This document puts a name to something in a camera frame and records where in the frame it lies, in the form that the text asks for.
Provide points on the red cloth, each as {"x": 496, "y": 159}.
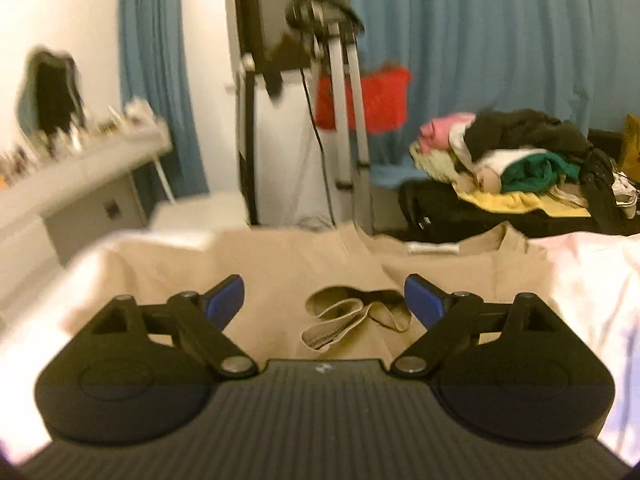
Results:
{"x": 385, "y": 100}

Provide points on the blue curtain right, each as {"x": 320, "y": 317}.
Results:
{"x": 572, "y": 59}

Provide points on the black suitcase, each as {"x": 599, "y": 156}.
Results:
{"x": 435, "y": 214}

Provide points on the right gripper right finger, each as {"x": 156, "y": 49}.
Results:
{"x": 468, "y": 337}

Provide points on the black garment pile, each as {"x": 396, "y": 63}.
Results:
{"x": 492, "y": 131}

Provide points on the blue curtain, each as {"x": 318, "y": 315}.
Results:
{"x": 152, "y": 67}
{"x": 572, "y": 59}

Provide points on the beige garment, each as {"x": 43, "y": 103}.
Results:
{"x": 282, "y": 269}

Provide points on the ornate mirror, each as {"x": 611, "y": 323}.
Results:
{"x": 49, "y": 99}

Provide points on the pink garment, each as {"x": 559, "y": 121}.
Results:
{"x": 434, "y": 135}

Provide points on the white dressing table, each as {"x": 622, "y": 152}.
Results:
{"x": 28, "y": 256}

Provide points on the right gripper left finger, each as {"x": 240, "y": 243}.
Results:
{"x": 195, "y": 322}

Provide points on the cardboard box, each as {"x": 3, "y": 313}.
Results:
{"x": 629, "y": 161}

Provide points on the blue curtain left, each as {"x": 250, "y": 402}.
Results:
{"x": 152, "y": 67}

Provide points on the dark window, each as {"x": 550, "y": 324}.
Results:
{"x": 264, "y": 35}

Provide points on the pale green garment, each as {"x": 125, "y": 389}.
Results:
{"x": 438, "y": 165}

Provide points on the yellow garment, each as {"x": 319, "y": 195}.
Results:
{"x": 520, "y": 203}

